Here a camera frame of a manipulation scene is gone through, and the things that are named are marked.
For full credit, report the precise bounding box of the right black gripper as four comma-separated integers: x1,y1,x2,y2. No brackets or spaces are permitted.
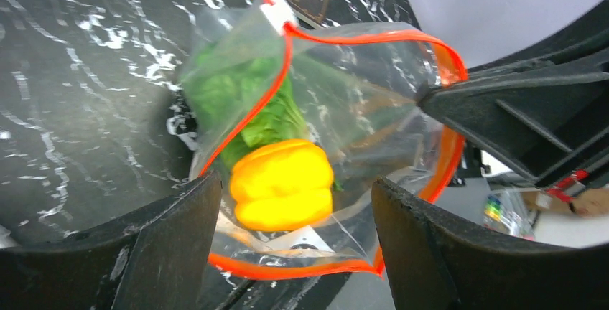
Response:
419,0,608,202

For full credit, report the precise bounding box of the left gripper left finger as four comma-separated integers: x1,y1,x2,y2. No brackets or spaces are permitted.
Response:
1,172,222,309

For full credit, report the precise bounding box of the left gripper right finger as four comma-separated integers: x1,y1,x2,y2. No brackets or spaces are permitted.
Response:
371,178,608,309

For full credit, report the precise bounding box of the orange bell pepper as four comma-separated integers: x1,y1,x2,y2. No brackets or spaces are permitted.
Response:
230,139,334,232

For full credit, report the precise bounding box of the green lettuce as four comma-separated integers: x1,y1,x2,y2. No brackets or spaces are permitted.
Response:
179,39,344,180

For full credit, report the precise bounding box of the clear zip top bag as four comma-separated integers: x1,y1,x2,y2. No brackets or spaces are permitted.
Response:
179,0,468,281

